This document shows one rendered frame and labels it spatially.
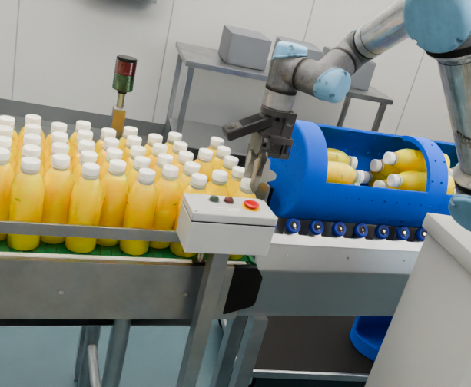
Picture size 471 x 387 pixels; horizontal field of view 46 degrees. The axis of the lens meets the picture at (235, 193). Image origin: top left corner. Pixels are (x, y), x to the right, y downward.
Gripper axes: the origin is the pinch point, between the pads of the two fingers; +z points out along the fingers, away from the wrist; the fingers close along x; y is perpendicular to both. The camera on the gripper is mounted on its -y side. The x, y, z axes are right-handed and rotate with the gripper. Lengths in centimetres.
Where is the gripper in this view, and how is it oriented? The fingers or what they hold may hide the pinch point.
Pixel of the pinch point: (248, 183)
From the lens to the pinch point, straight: 139.9
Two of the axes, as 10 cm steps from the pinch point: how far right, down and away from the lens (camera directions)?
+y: 9.3, 0.8, 3.5
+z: -2.2, 9.0, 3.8
